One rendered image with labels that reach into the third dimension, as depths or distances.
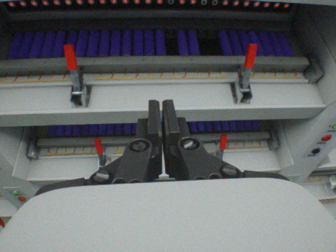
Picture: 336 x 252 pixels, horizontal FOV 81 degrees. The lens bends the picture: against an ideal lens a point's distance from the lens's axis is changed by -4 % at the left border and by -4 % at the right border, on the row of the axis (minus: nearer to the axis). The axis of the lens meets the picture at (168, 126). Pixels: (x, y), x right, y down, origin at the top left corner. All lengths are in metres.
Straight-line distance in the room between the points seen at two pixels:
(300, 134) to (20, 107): 0.53
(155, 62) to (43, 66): 0.19
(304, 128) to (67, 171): 0.53
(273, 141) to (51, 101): 0.48
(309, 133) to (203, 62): 0.26
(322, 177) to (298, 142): 0.38
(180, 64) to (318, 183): 0.65
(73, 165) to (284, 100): 0.46
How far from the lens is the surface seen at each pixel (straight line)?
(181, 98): 0.35
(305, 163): 0.59
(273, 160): 0.57
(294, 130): 0.52
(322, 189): 0.87
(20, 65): 0.42
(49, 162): 0.56
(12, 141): 0.53
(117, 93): 0.36
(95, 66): 0.37
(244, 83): 0.36
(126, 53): 0.38
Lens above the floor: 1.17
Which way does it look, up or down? 45 degrees down
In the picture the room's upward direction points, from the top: 2 degrees clockwise
